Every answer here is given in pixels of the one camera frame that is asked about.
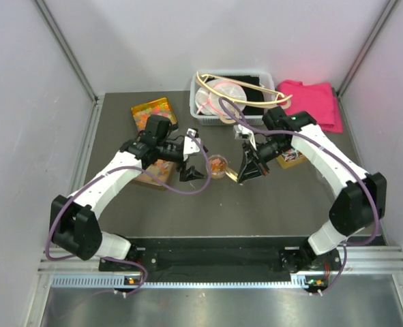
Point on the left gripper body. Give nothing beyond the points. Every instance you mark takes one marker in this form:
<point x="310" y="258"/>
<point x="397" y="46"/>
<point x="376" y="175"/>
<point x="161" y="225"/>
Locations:
<point x="168" y="151"/>

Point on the wooden clothes hanger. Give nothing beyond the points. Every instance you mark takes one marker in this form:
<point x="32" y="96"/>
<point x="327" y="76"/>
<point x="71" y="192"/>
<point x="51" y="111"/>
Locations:
<point x="207" y="88"/>

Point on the clear round container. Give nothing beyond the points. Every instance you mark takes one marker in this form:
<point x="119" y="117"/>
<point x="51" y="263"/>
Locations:
<point x="217" y="165"/>

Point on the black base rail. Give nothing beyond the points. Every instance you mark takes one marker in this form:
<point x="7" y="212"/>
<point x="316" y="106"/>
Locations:
<point x="228" y="259"/>

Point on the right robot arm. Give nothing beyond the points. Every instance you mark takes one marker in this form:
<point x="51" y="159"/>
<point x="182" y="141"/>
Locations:
<point x="360" y="197"/>

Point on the pink cloth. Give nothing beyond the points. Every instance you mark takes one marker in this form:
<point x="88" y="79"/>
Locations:
<point x="316" y="99"/>

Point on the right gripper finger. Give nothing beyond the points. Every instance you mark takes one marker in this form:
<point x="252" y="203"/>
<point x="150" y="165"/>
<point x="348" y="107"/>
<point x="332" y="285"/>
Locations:
<point x="249" y="164"/>
<point x="263" y="170"/>

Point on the gold tin wrapped candies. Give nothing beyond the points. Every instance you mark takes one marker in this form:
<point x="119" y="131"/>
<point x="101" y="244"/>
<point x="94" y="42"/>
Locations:
<point x="290" y="158"/>

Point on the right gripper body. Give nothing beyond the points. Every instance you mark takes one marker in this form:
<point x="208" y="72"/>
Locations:
<point x="268" y="150"/>

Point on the gold tin colourful gummies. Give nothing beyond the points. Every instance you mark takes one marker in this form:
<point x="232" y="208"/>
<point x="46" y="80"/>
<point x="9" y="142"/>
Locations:
<point x="161" y="107"/>

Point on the white round lid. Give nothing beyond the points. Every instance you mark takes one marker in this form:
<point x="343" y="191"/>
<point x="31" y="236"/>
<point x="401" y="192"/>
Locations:
<point x="231" y="173"/>

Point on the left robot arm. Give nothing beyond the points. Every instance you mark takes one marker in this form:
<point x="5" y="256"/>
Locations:
<point x="74" y="223"/>

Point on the black cloth in basket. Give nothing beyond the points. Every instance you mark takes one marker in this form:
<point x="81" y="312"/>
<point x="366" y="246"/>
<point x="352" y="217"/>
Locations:
<point x="252" y="94"/>

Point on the gold tin pastel gummies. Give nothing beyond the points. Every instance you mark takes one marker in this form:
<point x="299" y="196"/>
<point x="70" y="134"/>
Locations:
<point x="163" y="170"/>

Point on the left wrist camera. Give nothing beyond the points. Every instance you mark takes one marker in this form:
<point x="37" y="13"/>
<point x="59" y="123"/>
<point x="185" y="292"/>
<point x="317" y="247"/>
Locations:
<point x="186" y="141"/>

